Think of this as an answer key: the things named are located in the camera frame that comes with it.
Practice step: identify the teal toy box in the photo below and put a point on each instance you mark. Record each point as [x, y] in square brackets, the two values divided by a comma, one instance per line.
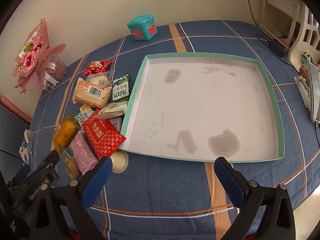
[142, 28]

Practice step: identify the dark green biscuit packet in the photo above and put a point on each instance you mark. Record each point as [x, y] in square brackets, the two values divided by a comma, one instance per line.
[121, 90]

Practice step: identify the blue plaid tablecloth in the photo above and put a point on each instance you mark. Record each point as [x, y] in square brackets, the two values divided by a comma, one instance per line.
[162, 192]

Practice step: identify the orange cake clear packet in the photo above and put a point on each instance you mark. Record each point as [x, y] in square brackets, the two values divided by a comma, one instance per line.
[65, 131]

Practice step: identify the colourful printed container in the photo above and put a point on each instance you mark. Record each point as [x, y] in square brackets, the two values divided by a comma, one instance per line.
[303, 70]

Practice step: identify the red candy packet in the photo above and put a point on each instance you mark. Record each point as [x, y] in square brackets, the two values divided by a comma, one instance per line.
[96, 67]

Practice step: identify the small green yellow packet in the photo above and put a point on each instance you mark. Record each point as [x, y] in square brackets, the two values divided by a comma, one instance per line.
[83, 113]

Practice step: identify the pink flower bouquet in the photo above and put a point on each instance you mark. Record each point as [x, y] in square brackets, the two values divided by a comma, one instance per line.
[32, 55]

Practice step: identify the red packet gold label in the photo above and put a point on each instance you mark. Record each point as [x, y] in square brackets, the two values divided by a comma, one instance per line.
[102, 135]

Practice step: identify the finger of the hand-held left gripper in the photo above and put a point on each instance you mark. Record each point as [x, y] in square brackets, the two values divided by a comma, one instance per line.
[48, 161]
[23, 173]

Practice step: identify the green edged cardboard tray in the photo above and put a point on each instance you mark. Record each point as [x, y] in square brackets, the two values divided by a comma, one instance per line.
[200, 105]

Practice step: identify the orange striped cake packet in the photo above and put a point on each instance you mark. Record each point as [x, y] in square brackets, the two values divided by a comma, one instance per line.
[85, 92]

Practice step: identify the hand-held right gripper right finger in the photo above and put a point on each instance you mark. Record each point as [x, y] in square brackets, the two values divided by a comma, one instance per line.
[230, 180]

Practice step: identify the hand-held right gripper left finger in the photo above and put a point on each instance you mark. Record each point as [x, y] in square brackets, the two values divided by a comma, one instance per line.
[97, 180]

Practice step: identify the black power adapter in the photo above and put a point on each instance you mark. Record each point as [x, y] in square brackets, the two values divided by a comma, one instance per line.
[276, 48]

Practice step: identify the white jelly cup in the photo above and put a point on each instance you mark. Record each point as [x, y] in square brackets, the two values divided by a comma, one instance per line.
[120, 162]

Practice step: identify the white plastic chair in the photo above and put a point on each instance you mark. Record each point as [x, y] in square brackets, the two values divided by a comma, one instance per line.
[305, 37]

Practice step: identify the pink snack packet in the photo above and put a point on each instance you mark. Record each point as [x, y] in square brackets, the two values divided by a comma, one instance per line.
[82, 152]

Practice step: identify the blue white crumpled packet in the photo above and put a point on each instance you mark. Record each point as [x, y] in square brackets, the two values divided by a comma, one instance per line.
[25, 147]

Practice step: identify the cream wooden shelf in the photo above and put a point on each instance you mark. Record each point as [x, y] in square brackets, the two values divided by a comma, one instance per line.
[277, 10]

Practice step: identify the white triangular snack packet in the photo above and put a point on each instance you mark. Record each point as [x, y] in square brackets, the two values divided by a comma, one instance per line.
[113, 108]

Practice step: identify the green white cracker packet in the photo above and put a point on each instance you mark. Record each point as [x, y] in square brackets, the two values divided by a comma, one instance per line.
[70, 165]

